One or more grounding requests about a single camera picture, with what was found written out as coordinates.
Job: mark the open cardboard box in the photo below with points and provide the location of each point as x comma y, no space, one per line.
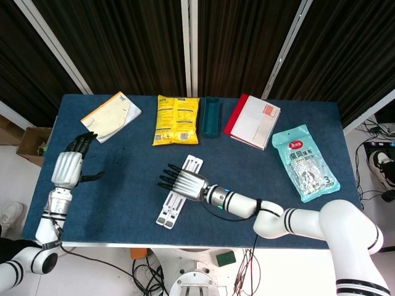
29,142

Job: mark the black trouser leg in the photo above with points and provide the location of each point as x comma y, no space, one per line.
15,249

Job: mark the cream paperback book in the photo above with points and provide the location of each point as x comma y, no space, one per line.
111,117

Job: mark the red cover notebook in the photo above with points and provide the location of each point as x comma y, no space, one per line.
234,117

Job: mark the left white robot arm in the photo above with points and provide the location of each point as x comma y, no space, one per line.
46,222

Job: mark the white metal frame post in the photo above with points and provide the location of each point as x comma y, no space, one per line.
285,52
189,46
55,49

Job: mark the blue table cloth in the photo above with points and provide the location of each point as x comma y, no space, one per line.
123,200

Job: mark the yellow snack bag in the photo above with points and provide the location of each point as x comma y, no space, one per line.
176,120

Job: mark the white folding laptop stand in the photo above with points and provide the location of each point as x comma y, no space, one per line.
192,161

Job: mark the orange block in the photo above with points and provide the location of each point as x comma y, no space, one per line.
139,253

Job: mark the green foam block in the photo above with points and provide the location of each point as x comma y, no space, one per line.
226,259

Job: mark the flat brown cardboard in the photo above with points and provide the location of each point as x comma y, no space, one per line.
6,129

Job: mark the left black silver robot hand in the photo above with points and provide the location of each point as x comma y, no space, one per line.
66,168

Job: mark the black shoe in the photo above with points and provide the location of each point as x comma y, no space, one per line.
389,195

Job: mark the teal plastic tray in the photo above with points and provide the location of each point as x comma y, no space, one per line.
211,118

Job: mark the light blue product pouch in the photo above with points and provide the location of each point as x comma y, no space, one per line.
296,148

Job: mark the white spiral notebook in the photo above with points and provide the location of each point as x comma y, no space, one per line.
253,123

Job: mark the black pleated curtain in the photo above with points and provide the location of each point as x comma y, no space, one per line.
24,77
345,55
123,46
240,46

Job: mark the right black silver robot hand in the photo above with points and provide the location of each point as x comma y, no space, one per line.
188,185

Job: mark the grey round robot base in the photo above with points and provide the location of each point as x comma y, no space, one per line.
194,277

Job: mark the black and white sneaker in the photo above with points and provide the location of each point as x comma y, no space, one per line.
381,163

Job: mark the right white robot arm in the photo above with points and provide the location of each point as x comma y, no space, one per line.
308,219

